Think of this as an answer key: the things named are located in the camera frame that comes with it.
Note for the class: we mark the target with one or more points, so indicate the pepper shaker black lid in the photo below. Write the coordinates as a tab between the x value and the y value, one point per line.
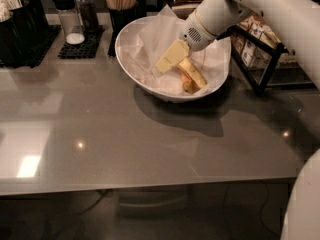
88	14

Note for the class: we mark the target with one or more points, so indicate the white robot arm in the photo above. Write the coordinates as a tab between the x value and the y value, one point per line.
295	22

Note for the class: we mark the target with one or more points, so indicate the white oval bowl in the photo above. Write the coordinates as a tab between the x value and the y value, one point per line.
133	54

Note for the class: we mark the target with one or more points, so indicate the black cup of stir sticks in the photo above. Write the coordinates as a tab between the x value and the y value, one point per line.
122	12

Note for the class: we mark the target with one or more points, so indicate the yellow banana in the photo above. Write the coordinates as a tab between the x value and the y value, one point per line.
192	79

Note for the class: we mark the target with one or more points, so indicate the white paper liner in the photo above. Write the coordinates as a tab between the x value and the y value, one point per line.
156	37

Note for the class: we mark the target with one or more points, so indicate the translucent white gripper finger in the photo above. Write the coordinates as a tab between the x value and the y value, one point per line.
157	72

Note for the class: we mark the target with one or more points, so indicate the salt shaker black lid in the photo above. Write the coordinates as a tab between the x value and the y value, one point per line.
70	21

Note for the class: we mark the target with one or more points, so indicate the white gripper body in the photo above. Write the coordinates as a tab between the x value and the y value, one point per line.
195	36

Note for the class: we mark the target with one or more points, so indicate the black sugar packet caddy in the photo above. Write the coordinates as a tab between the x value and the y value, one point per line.
22	25

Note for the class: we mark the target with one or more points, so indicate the large black rubber mat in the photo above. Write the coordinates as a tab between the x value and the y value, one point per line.
38	50

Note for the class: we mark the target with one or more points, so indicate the black wire condiment rack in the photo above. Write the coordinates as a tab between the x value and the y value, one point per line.
263	59

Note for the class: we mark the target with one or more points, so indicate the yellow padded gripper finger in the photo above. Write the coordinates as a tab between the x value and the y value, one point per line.
177	51

